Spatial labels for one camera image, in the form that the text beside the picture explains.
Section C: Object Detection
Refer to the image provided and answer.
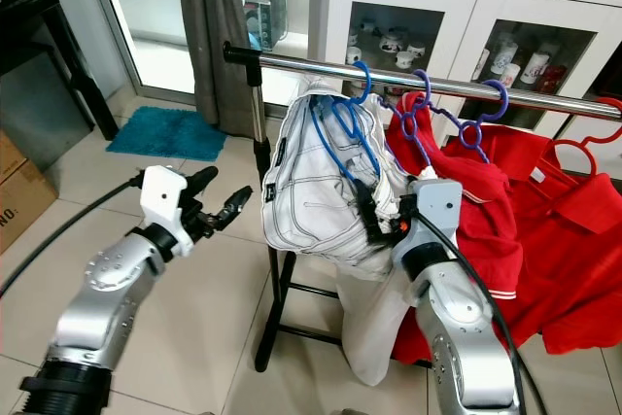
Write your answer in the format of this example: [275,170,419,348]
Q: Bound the grey metal box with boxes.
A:
[246,0,288,52]

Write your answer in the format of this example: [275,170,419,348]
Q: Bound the white patterned tumbler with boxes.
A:
[491,41,518,81]
[523,52,553,84]

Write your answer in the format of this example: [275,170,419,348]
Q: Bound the white stitched jacket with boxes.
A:
[260,80,424,282]

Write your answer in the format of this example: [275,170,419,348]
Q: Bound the red plastic hanger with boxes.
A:
[549,94,622,178]

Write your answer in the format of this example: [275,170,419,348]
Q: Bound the grey flat panel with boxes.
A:
[0,51,93,154]

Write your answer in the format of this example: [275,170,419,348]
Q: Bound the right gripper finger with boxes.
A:
[354,179,391,242]

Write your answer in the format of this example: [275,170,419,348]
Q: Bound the red mug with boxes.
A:
[539,65,570,93]

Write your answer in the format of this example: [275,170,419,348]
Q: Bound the plain cardboard box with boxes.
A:
[0,133,26,200]

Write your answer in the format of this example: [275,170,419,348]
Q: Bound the grey curtain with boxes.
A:
[178,0,259,139]

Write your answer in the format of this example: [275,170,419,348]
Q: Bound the white patterned teapot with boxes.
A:
[379,31,407,54]

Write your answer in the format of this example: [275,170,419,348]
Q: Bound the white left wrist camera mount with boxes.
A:
[141,164,193,243]

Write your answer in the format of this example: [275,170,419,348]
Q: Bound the black chrome clothes rack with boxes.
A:
[222,41,622,374]

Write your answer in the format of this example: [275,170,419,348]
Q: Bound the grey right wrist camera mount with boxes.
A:
[413,179,464,246]

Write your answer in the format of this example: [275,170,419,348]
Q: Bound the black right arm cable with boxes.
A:
[408,209,531,415]

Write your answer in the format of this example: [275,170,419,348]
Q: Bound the red polo shirt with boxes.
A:
[447,123,622,356]
[387,91,524,363]

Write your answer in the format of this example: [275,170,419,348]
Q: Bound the cream trousers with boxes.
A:
[330,259,424,387]

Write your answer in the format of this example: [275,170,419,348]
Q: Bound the blue plastic hanger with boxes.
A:
[309,58,390,192]
[384,68,436,173]
[432,78,511,165]

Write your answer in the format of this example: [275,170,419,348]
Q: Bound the teal floor mat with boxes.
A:
[105,106,227,161]

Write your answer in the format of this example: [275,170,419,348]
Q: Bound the black desk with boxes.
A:
[0,0,121,141]

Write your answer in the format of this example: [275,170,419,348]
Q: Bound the printed cardboard box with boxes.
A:
[0,177,50,253]

